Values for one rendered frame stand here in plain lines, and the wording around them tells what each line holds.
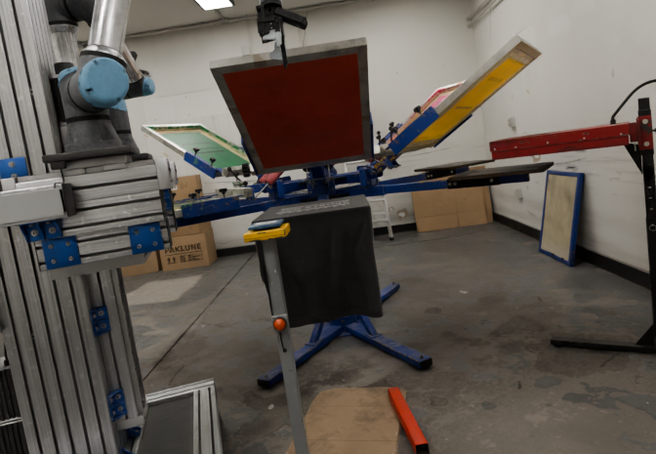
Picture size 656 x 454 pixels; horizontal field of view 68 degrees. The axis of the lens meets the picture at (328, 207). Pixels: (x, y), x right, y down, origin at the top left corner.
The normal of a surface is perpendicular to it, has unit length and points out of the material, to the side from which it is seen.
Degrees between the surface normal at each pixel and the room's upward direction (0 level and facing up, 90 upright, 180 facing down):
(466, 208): 78
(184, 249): 90
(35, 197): 90
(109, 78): 97
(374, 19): 90
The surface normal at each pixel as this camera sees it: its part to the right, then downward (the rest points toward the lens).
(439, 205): -0.06, -0.10
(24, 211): 0.26, 0.07
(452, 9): -0.03, 0.11
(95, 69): 0.67, 0.11
